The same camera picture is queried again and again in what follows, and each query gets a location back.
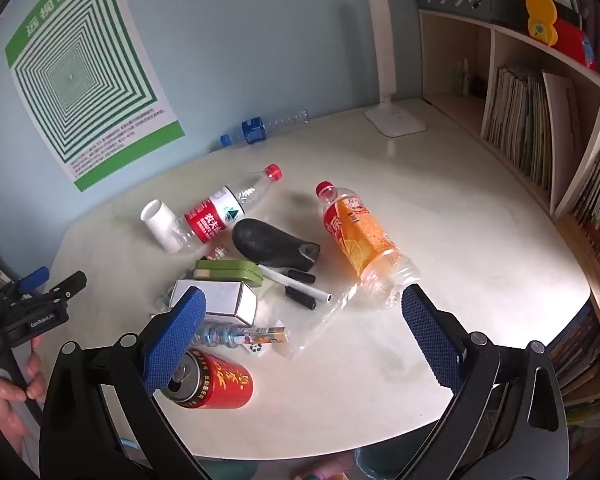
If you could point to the small candy wrapper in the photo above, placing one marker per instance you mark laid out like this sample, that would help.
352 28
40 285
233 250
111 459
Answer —
219 251

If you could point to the small green bottle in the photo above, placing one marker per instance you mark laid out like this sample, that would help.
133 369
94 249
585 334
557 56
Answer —
462 82

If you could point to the teal chair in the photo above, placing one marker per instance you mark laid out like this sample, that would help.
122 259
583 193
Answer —
380 465

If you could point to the green tin case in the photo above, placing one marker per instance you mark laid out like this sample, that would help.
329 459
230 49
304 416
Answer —
230 270

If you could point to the white desk lamp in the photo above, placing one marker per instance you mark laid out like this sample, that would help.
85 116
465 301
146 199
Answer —
382 35

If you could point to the green striped wall poster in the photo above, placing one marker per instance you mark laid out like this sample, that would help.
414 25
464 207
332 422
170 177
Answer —
80 75

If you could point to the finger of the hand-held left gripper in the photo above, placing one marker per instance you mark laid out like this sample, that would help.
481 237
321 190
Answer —
35 279
60 292

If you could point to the ribbed bottle with blue label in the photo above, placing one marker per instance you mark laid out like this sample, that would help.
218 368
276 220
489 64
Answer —
215 335

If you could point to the wooden bookshelf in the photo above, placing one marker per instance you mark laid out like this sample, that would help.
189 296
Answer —
582 160

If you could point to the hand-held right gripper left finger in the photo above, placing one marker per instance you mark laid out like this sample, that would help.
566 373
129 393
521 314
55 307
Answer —
175 340

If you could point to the person's left hand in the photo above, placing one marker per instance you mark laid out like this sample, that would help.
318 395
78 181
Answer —
0 405

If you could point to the blue label clear bottle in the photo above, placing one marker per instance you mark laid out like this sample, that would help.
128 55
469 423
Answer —
252 130

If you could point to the orange drink bottle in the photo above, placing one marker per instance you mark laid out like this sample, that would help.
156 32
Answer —
355 230

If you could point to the clear plastic bottle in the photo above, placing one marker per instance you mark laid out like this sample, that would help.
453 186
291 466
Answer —
260 335

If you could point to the row of lower shelf books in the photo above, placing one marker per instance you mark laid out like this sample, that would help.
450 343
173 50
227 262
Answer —
575 360

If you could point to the person's pink trouser leg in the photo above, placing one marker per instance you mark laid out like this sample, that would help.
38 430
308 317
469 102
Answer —
325 471

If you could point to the black sock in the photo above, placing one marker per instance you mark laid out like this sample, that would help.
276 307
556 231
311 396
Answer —
265 242

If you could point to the red drink can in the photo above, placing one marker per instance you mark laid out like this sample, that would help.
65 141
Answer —
220 385

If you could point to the white plastic cup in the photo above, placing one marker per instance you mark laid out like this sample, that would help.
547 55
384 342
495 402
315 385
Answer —
160 225

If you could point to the row of thin books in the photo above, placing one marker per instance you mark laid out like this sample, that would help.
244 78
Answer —
520 120

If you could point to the clear plastic bag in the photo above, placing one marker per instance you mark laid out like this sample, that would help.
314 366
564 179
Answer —
325 320

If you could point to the small dark object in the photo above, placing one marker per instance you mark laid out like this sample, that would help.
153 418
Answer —
477 87

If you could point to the red label water bottle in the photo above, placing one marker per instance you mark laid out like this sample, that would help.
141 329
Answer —
210 220

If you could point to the small white cardboard box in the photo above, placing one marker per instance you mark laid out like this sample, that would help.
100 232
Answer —
220 300

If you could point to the red plastic toy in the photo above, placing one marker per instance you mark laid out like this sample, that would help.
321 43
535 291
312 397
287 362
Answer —
572 42

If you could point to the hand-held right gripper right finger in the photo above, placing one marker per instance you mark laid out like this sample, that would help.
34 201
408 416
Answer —
430 335

